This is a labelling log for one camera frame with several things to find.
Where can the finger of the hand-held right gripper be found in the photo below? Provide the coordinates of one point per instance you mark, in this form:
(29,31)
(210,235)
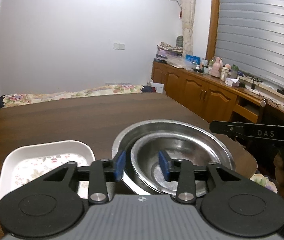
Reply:
(227,128)

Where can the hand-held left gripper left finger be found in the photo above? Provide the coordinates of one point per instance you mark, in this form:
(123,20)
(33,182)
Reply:
(119,166)

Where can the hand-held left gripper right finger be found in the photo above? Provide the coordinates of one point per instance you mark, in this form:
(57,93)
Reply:
(164,166)

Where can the small steel bowl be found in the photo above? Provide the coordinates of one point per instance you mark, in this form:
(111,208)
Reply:
(187,147)

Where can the large steel bowl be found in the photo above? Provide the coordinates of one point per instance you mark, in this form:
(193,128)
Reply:
(172,128)

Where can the white floral square plate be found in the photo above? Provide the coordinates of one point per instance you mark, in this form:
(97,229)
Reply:
(32,165)

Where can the tissue box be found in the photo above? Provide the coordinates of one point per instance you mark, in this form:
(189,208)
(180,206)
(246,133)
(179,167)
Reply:
(232,82)

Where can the wooden sideboard cabinet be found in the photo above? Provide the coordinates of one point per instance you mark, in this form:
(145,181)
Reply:
(194,90)

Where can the white bottle with pink lid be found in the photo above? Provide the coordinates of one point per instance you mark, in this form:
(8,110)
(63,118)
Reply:
(225,72)

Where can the pink thermos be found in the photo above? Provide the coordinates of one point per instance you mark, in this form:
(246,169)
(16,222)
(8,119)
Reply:
(217,67)

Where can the blue box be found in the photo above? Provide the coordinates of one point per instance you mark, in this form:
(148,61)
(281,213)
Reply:
(192,59)

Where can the dark blue cloth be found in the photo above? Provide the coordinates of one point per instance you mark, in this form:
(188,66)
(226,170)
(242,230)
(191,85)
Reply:
(149,89)

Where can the white paper box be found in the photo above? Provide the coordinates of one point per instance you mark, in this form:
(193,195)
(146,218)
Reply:
(158,87)

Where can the clear plastic bag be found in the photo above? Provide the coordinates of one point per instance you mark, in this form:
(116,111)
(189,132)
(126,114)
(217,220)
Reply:
(178,63)

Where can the floral bedsheet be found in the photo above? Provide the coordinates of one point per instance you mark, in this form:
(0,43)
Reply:
(69,93)

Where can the pile of folded cloths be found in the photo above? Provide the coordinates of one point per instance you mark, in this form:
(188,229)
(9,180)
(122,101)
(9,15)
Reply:
(169,50)

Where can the grey round fan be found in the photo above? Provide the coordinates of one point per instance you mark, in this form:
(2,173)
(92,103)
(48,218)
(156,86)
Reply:
(179,41)

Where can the grey window blind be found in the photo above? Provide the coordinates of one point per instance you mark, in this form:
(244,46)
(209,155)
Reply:
(262,30)

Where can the cream curtain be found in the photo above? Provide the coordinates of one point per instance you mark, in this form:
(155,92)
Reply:
(188,17)

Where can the wooden window frame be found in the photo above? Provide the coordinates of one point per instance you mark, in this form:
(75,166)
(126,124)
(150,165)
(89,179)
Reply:
(212,22)

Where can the white wall switch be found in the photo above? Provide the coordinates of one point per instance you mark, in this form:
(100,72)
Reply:
(119,46)

